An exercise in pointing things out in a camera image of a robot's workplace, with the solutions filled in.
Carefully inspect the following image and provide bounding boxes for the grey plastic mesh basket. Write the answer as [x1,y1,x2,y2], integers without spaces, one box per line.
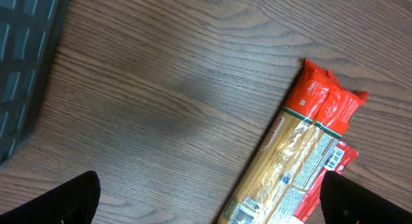
[1,0,70,165]

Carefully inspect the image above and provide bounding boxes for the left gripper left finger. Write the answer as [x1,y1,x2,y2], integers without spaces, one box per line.
[1,171,101,224]

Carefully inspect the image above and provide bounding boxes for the red snack stick packet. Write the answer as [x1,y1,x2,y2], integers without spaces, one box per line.
[288,140,360,224]

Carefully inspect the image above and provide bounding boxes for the long orange pasta packet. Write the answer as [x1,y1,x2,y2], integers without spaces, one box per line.
[218,59,368,224]

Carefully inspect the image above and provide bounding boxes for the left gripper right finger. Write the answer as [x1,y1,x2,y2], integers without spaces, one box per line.
[320,171,411,224]

